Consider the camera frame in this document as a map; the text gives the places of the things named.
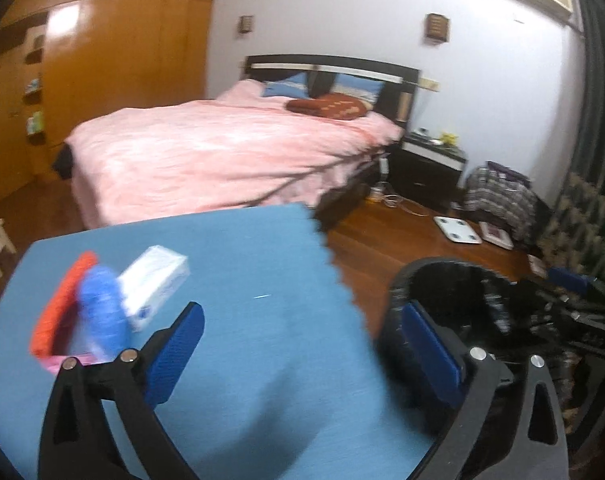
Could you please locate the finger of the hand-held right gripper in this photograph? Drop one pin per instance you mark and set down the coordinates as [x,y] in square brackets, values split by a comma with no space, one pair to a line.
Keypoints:
[592,332]
[567,278]

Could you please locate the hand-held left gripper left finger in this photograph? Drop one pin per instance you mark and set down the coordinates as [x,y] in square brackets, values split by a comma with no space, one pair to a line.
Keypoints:
[177,355]

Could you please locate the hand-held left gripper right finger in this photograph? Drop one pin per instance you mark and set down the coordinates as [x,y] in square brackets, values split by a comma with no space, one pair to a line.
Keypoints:
[432,355]

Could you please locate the white cardboard box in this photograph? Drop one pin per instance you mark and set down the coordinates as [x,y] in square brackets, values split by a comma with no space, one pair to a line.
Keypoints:
[152,280]

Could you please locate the black trash bin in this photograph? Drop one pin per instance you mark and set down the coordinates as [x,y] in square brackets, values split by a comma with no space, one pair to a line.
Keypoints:
[422,272]

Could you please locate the orange foam net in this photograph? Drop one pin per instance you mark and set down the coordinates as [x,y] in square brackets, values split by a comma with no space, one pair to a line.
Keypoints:
[57,310]

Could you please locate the patterned green fabric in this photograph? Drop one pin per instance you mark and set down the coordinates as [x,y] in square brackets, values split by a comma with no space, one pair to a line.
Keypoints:
[582,225]

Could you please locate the pink and white box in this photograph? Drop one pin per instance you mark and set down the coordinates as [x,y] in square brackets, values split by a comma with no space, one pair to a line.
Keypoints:
[496,235]

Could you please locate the pink plastic wrapper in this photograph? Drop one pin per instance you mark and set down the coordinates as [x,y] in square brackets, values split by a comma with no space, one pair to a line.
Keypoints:
[82,360]

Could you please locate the plaid bag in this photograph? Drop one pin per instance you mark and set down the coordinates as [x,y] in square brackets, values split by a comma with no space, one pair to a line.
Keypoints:
[497,200]

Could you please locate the white bathroom scale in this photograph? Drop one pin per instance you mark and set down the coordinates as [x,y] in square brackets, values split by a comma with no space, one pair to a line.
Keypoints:
[456,230]

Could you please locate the blue table cloth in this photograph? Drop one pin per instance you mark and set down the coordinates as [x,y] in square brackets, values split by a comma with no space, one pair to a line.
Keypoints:
[257,260]

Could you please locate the dark green curtain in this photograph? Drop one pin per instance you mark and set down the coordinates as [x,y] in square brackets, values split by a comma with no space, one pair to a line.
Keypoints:
[602,110]

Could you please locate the black nightstand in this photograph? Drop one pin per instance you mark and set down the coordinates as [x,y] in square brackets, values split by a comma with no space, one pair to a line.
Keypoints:
[422,175]

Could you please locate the yellow toy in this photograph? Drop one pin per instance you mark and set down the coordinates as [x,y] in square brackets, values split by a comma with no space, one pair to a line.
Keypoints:
[448,138]

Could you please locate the bed with pink cover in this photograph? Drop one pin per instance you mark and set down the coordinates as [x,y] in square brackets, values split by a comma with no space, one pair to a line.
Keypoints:
[207,160]

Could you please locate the red patterned pillow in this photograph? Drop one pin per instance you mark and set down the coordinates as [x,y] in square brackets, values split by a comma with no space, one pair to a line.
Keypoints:
[332,107]

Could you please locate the patterned blue pillow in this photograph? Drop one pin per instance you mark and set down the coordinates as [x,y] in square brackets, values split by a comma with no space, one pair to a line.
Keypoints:
[357,87]

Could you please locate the plain blue pillow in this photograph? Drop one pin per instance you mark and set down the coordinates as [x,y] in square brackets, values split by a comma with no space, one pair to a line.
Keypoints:
[285,87]

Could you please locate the wooden wardrobe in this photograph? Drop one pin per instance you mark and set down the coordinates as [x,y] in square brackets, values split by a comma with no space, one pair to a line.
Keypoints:
[132,35]

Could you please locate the large brown wall ornament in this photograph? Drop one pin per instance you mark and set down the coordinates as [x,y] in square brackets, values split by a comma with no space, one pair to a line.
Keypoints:
[437,27]

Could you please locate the black bed frame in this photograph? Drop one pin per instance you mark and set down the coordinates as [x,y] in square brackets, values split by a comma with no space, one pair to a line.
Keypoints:
[362,67]

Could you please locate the small brown wall ornament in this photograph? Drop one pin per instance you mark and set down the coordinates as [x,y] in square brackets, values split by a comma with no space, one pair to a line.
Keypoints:
[246,24]

